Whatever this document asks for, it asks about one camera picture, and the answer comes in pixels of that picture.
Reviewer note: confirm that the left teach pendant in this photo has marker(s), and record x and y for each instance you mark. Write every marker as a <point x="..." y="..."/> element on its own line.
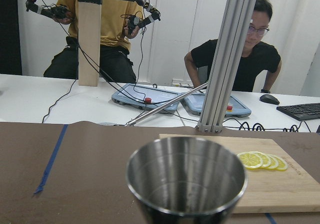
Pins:
<point x="143" y="97"/>

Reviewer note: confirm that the aluminium frame post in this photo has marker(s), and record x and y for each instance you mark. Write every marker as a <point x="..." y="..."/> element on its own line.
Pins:
<point x="233" y="33"/>

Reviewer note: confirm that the person in yellow shirt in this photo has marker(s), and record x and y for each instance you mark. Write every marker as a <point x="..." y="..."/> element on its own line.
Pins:
<point x="114" y="63"/>

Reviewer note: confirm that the right teach pendant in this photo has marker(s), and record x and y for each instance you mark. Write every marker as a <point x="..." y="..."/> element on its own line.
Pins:
<point x="235" y="108"/>

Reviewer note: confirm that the wooden plank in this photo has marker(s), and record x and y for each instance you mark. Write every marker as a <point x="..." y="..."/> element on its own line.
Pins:
<point x="89" y="39"/>

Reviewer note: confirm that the black computer mouse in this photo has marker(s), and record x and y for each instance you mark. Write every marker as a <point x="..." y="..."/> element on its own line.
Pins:
<point x="268" y="98"/>

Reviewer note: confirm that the green handled reacher grabber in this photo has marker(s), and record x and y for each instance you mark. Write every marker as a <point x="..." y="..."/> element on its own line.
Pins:
<point x="169" y="107"/>

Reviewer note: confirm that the black keyboard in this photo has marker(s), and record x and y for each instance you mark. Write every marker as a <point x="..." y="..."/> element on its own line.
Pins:
<point x="301" y="112"/>

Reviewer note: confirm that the lemon slice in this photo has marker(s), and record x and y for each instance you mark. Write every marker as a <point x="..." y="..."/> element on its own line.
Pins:
<point x="265" y="158"/>
<point x="281" y="164"/>
<point x="273" y="164"/>
<point x="250" y="160"/>

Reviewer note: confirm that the person in black shirt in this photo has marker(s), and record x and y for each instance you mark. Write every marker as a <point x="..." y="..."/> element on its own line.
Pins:
<point x="256" y="56"/>

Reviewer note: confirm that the teach pendant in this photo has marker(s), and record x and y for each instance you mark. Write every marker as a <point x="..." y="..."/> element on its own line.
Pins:
<point x="235" y="108"/>
<point x="143" y="97"/>

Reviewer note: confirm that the brown table mat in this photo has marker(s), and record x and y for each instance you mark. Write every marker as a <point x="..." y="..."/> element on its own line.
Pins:
<point x="52" y="173"/>

